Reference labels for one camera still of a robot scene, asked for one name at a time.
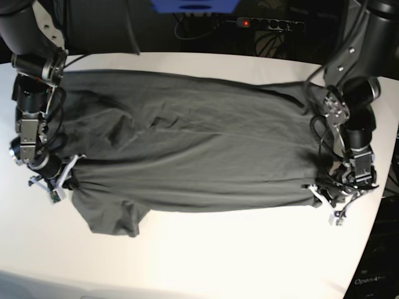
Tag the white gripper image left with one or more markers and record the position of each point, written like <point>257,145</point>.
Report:
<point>52,172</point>

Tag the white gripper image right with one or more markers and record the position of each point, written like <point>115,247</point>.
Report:
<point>344,204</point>

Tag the dark grey T-shirt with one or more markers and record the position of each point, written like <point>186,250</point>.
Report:
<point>152,141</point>

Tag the black OpenArm case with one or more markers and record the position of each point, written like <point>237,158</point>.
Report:
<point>377,273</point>

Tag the black power strip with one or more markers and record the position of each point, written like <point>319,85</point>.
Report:
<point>264,24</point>

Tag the blue plastic box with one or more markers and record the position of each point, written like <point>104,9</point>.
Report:
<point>194,6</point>

